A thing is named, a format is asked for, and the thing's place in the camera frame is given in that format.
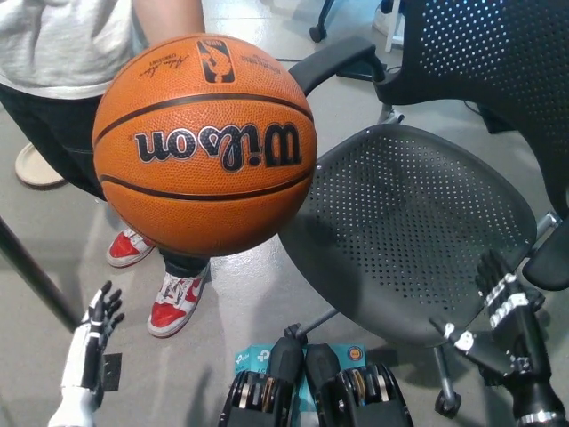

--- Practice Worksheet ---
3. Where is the dark box by wall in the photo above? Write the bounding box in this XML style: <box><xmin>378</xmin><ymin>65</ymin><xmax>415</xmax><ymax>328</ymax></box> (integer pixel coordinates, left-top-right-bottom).
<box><xmin>480</xmin><ymin>102</ymin><xmax>513</xmax><ymax>135</ymax></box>

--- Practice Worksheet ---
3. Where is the person in grey shirt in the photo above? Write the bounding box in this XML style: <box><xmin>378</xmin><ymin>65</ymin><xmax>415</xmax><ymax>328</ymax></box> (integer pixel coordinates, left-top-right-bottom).
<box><xmin>0</xmin><ymin>0</ymin><xmax>210</xmax><ymax>279</ymax></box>

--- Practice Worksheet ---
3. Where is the small black tape patch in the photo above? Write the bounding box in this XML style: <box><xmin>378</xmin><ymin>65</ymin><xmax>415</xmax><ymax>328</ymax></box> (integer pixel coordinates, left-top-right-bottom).
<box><xmin>102</xmin><ymin>352</ymin><xmax>124</xmax><ymax>392</ymax></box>

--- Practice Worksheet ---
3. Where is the flat black floor box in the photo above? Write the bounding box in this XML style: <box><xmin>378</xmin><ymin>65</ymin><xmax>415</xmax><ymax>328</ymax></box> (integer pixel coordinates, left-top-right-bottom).
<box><xmin>336</xmin><ymin>60</ymin><xmax>386</xmax><ymax>82</ymax></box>

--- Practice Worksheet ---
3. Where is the beige round floor disc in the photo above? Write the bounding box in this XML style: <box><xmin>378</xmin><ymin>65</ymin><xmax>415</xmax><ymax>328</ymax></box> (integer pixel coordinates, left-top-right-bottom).
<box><xmin>15</xmin><ymin>142</ymin><xmax>68</xmax><ymax>189</ymax></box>

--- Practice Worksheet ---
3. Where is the black perforated office chair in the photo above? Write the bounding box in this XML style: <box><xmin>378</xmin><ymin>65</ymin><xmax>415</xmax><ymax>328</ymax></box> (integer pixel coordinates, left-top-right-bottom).
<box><xmin>277</xmin><ymin>0</ymin><xmax>569</xmax><ymax>419</ymax></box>

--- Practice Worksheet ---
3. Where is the teal TP-Link cardboard box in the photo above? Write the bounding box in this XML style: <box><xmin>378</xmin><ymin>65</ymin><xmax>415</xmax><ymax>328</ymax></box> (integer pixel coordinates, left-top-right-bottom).
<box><xmin>234</xmin><ymin>342</ymin><xmax>369</xmax><ymax>427</ymax></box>

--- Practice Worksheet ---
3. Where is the person's right red white sneaker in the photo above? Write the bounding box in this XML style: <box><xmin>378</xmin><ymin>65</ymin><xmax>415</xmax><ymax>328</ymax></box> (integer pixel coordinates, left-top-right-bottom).
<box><xmin>106</xmin><ymin>227</ymin><xmax>156</xmax><ymax>269</ymax></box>

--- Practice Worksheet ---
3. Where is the person's red white sneaker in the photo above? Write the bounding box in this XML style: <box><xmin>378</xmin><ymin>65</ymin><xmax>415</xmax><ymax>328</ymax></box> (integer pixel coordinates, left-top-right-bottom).
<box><xmin>106</xmin><ymin>227</ymin><xmax>156</xmax><ymax>269</ymax></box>
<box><xmin>147</xmin><ymin>262</ymin><xmax>211</xmax><ymax>339</ymax></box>

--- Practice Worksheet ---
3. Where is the white furniture leg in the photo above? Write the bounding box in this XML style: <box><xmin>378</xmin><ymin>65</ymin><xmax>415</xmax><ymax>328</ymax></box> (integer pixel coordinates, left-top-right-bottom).
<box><xmin>372</xmin><ymin>0</ymin><xmax>408</xmax><ymax>53</ymax></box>

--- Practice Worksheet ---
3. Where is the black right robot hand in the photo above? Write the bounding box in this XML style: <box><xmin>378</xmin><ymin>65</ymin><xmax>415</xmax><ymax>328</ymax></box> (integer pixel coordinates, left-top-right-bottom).
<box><xmin>429</xmin><ymin>248</ymin><xmax>569</xmax><ymax>424</ymax></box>

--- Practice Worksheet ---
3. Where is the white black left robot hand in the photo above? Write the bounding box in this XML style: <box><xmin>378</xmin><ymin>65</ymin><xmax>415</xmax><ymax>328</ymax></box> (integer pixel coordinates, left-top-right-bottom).
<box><xmin>47</xmin><ymin>279</ymin><xmax>126</xmax><ymax>427</ymax></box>

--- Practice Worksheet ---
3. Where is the orange Wilson basketball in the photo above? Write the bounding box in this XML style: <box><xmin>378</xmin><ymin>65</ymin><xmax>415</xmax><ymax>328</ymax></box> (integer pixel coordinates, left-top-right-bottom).
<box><xmin>92</xmin><ymin>33</ymin><xmax>319</xmax><ymax>258</ymax></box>

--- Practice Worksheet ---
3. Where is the person's left red white sneaker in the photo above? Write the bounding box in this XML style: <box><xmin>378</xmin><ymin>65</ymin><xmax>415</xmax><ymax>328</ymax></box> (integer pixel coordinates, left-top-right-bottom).
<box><xmin>147</xmin><ymin>262</ymin><xmax>211</xmax><ymax>339</ymax></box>

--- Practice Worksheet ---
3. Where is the black metal pole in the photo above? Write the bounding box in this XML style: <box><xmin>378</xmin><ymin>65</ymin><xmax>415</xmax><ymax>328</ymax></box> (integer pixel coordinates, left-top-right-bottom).
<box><xmin>0</xmin><ymin>216</ymin><xmax>82</xmax><ymax>334</ymax></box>

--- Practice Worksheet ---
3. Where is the black chair base with caster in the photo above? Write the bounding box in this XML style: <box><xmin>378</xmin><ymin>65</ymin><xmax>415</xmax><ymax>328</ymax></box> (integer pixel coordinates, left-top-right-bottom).
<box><xmin>309</xmin><ymin>0</ymin><xmax>337</xmax><ymax>44</ymax></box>

